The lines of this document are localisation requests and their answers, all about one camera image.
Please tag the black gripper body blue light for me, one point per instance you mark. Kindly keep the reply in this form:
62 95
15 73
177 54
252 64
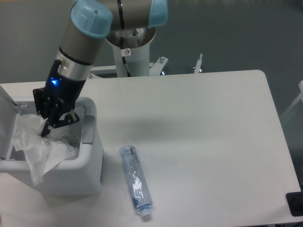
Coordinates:
62 91

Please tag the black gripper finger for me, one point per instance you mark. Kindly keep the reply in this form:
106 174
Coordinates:
68 119
48 106

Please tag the white plastic wrapper bag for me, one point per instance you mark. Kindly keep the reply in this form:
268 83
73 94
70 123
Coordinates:
43 153

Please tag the crushed clear plastic bottle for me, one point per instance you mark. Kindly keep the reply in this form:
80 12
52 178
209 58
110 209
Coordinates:
136 181

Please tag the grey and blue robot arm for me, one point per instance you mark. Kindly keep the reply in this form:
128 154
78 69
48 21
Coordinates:
129 26

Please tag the white open trash can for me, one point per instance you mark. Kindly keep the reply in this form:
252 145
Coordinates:
68 161

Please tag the black device at table edge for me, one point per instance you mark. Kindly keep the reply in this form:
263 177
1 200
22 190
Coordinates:
295 203

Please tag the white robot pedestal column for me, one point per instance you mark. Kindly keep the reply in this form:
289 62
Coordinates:
131 45

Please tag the white metal base frame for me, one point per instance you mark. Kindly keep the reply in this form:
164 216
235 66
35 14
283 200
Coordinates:
126 70

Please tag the white frame at right edge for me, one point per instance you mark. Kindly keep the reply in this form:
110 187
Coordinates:
293 108

